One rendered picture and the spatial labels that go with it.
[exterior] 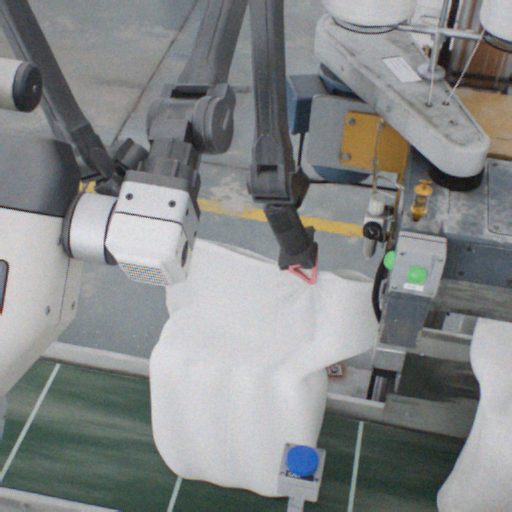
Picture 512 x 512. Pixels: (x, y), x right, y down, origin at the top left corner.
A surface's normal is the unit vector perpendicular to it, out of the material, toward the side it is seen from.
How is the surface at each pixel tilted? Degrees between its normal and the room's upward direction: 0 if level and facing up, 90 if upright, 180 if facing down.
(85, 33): 0
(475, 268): 90
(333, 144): 90
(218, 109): 76
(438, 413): 90
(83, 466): 0
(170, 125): 34
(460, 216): 0
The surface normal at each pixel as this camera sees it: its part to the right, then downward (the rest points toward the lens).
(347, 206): 0.05, -0.74
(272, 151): -0.36, 0.30
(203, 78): -0.30, -0.42
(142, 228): -0.05, -0.32
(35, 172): -0.11, 0.02
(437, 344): -0.19, 0.65
